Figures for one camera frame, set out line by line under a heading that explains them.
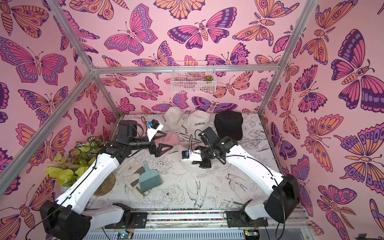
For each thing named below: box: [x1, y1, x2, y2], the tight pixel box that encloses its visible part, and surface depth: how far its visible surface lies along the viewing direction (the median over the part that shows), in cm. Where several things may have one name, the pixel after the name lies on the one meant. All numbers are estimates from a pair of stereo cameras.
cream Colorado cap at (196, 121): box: [182, 110, 214, 134], surface depth 112 cm
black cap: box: [214, 110, 243, 141], surface depth 106 cm
